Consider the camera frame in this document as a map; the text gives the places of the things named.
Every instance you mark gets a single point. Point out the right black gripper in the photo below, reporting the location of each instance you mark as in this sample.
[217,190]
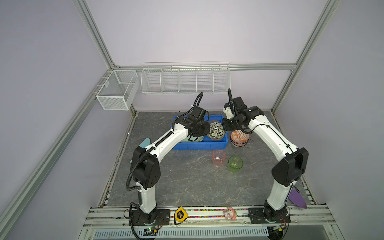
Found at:
[226,127]

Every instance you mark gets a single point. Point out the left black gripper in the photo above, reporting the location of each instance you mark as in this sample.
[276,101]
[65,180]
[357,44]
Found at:
[207,130]

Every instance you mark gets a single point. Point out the light green flower plate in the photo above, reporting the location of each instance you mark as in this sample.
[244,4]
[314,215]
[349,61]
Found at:
[192,139]

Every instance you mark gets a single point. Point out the orange red patterned bowl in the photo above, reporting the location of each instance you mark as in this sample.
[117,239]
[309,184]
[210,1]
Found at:
[240,138]

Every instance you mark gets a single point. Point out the black white leaf bowl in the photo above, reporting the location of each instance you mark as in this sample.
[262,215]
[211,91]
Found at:
[216,130]

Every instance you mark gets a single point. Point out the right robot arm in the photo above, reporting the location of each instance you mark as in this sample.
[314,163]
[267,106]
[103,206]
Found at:
[291,160]

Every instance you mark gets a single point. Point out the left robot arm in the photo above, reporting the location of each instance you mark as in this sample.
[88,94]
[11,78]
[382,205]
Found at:
[145,169]

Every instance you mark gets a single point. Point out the blue plastic bin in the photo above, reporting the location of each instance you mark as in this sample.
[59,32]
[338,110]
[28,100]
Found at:
[205,144]

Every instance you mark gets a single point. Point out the stacked patterned bowls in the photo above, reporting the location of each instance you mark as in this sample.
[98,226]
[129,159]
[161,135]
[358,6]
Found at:
[239,145]

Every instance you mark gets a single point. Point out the pink transparent cup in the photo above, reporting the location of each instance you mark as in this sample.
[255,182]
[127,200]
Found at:
[218,158]

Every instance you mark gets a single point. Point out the green transparent cup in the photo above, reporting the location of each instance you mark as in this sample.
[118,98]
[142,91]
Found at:
[235,164]

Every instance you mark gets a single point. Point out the teal spatula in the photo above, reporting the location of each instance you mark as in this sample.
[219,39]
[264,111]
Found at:
[145,142]

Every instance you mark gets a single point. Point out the white mesh box basket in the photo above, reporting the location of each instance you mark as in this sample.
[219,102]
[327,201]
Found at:
[118,91]

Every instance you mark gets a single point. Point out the pink toy figure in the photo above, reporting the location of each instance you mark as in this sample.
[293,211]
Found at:
[230,214]

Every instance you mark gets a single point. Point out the yellow tape measure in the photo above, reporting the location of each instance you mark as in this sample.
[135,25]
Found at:
[180,216]

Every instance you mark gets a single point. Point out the purple pink spatula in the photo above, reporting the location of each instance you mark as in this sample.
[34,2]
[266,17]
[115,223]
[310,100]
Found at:
[297,199]

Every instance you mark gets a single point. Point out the white vent grille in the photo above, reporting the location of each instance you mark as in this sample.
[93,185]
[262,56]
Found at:
[183,233]

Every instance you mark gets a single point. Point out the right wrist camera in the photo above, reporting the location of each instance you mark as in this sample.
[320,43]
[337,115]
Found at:
[229,111]

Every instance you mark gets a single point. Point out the white wire shelf basket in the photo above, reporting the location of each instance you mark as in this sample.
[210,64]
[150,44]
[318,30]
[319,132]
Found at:
[185,77]

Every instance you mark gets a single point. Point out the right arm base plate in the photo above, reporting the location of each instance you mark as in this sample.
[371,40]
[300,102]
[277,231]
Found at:
[258,215]

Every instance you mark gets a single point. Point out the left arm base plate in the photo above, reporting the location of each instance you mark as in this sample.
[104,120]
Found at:
[156,217]

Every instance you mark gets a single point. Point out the aluminium front rail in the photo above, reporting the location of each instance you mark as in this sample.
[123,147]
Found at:
[113,218]

